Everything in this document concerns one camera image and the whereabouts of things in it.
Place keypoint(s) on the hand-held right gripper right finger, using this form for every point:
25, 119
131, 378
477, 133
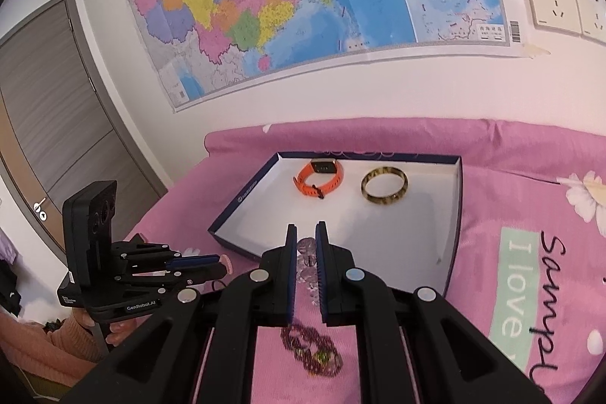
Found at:
321, 281

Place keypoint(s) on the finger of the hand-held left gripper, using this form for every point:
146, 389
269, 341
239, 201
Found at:
199, 261
199, 276

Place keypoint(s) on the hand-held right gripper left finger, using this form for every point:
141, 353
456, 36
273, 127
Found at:
292, 281

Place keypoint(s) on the dark blue cardboard box tray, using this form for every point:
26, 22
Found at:
378, 233

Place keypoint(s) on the person's left hand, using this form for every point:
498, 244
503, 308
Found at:
118, 329

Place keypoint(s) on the dark cloth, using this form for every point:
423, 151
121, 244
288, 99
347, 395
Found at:
9, 290

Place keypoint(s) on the amber patterned bangle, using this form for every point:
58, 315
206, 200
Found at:
384, 201

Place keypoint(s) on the orange smartwatch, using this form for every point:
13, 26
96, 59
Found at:
323, 166

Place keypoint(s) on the grey brown door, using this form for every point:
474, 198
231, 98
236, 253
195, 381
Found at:
47, 101

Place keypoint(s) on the pink floral bed sheet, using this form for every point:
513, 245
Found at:
521, 158

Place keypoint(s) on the colourful wall map poster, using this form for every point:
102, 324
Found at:
284, 6

